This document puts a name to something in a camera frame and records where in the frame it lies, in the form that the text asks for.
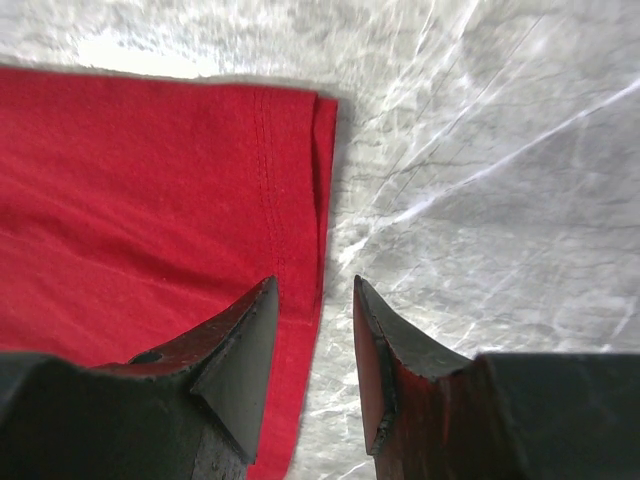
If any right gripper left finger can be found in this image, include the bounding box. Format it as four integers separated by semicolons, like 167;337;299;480
1;277;278;479

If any red t shirt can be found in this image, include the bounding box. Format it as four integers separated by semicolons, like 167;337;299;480
1;68;338;479

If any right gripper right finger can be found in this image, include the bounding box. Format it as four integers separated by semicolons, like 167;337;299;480
353;277;639;479

